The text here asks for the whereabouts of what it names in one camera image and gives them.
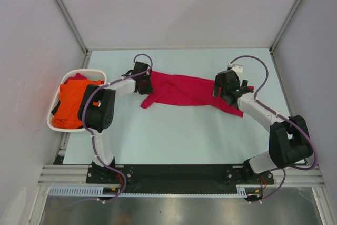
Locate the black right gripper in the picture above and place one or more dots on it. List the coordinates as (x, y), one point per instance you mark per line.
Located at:
(216, 90)

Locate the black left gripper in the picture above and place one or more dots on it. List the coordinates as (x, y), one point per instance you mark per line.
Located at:
(149, 89)

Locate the crimson red t-shirt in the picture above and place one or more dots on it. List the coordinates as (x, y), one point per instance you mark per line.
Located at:
(182, 90)

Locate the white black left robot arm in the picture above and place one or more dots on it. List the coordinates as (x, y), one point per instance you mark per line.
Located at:
(97, 111)

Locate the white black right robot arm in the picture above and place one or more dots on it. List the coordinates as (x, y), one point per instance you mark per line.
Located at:
(288, 137)

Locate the white plastic laundry basket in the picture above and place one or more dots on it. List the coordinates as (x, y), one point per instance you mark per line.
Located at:
(91, 74)

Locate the dark red shirt in basket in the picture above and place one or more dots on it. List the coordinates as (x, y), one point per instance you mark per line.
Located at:
(77, 76)

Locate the orange t-shirt in basket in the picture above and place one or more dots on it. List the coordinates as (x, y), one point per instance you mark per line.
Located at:
(70, 96)

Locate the black garment in basket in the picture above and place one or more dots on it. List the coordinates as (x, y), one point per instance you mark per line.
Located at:
(54, 110)

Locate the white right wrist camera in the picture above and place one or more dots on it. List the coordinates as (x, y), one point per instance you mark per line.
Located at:
(238, 69)

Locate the aluminium corner post right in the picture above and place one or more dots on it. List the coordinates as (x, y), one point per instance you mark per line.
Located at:
(286, 23)

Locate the aluminium corner post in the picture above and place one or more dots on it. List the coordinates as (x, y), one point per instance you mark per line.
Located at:
(71, 25)
(286, 23)

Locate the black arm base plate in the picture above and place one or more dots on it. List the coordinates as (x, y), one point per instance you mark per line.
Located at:
(179, 178)

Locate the aluminium frame rail front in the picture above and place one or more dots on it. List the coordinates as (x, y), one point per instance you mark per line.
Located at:
(76, 175)

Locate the white slotted cable duct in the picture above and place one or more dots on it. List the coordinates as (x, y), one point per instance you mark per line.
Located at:
(74, 191)

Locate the aluminium corner post left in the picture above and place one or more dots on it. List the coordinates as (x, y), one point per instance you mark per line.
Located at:
(71, 25)

